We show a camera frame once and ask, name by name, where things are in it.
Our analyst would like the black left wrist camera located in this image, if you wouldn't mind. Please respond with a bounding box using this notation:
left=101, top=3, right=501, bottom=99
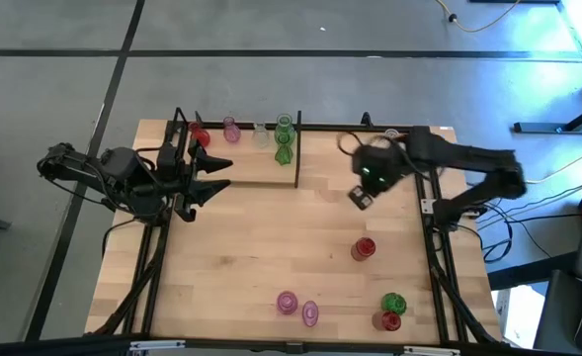
left=156, top=142, right=177, bottom=172

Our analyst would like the faceted flared green glass vase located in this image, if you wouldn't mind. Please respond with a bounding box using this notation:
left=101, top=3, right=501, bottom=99
left=274, top=133, right=294, bottom=166

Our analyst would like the black desk foot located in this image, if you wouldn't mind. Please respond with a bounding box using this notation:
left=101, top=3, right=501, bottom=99
left=512, top=96, right=582, bottom=135
left=487, top=251, right=578, bottom=292

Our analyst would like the wooden shelf with black frame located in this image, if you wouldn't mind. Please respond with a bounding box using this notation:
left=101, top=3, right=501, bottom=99
left=170, top=107, right=303, bottom=190

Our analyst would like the ribbed red glass vase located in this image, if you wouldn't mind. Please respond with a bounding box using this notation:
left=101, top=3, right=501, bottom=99
left=350, top=236, right=377, bottom=262

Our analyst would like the flared-neck red glass vase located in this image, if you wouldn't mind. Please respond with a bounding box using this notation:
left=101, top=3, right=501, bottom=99
left=189, top=122, right=211, bottom=148

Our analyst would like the flared clear glass vase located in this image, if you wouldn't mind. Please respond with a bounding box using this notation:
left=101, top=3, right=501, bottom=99
left=251, top=122, right=271, bottom=149

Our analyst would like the tapered red glass bottle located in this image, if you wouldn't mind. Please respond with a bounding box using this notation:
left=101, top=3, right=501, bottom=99
left=372, top=310, right=403, bottom=332

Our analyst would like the barrel-shaped green glass vase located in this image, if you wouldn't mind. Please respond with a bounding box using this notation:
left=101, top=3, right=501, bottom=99
left=274, top=113, right=296, bottom=145

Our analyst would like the bulbous pink ribbed vase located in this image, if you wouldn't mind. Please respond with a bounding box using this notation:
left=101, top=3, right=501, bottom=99
left=222, top=116, right=242, bottom=144

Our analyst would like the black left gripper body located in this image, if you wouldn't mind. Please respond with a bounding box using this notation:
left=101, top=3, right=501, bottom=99
left=160, top=140, right=201, bottom=223

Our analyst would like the grey laptop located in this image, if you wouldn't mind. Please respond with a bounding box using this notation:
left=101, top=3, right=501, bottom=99
left=532, top=269, right=582, bottom=356

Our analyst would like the black floor cable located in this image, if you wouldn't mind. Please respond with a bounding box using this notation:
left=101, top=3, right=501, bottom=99
left=467, top=180, right=582, bottom=263

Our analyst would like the silver frame plate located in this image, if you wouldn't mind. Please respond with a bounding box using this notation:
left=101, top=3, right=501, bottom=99
left=129, top=339, right=187, bottom=351
left=402, top=345, right=462, bottom=356

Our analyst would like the tall pink ribbed vase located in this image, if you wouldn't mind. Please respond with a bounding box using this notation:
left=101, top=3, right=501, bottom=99
left=301, top=300, right=320, bottom=328
left=276, top=290, right=299, bottom=316

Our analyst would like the yellow floor cable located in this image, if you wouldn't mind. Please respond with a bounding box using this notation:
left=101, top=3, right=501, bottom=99
left=436, top=0, right=522, bottom=35

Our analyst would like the bulbous green glass vase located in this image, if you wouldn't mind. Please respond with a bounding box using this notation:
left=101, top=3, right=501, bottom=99
left=381, top=291, right=408, bottom=315

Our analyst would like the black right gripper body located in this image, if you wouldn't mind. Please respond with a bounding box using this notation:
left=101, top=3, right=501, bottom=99
left=352, top=137, right=413, bottom=197

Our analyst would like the white power cable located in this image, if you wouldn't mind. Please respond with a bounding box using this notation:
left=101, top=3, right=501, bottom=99
left=522, top=142, right=582, bottom=185

